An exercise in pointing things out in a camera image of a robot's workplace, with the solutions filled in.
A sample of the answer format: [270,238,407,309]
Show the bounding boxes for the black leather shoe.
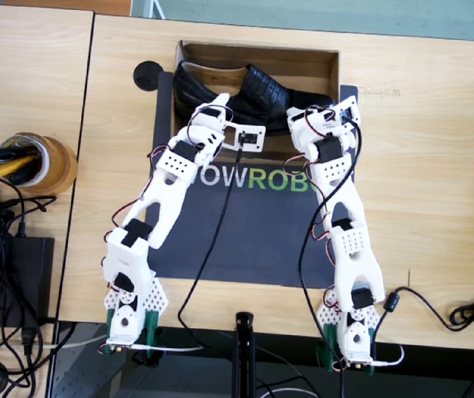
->
[173,60,334,136]

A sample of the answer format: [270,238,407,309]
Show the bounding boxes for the open cardboard box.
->
[169,39,341,161]

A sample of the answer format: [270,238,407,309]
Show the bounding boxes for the dark mat with WOWROBO print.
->
[145,70,360,289]

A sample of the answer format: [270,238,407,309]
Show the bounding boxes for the brown packing tape roll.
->
[0,131,79,196]

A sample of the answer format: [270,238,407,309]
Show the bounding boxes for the black power adapter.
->
[0,236,56,328]

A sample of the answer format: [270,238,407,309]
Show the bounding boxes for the grey perforated metal panel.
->
[48,352,138,398]

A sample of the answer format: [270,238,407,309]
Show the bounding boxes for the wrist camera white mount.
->
[221,121,268,153]
[331,95,363,126]

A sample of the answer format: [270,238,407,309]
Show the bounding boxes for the white perforated base plate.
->
[104,277,171,321]

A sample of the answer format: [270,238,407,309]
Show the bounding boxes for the thin black cable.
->
[0,167,58,250]

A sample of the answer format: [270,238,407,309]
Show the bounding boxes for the black cable with ferrite bead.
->
[375,285,474,332]

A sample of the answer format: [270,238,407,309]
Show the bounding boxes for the yellow handled cutter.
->
[0,157,40,180]

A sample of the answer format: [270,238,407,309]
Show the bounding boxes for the black camera stand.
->
[230,310,259,398]

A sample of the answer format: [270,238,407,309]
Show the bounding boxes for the thin white cable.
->
[131,342,205,353]
[371,346,406,368]

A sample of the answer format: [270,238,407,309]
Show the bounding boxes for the thick black power cord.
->
[0,323,41,393]

